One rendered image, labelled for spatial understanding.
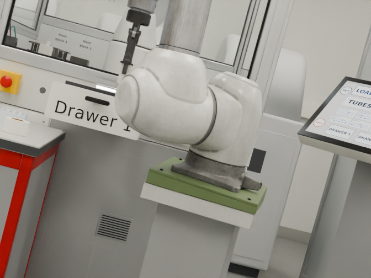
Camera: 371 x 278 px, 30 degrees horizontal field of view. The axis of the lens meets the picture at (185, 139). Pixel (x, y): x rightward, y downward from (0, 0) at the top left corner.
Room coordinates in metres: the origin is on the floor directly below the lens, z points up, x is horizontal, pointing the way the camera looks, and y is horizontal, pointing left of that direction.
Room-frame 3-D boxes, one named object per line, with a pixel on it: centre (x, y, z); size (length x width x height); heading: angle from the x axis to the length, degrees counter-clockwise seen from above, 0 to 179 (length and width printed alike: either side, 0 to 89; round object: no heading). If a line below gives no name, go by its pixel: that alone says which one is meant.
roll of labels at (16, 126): (1.94, 0.47, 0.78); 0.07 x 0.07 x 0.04
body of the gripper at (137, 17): (2.18, 0.24, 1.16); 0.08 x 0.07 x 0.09; 4
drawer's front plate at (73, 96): (2.08, 0.28, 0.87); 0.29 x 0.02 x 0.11; 94
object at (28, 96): (2.89, 0.30, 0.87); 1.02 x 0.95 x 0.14; 94
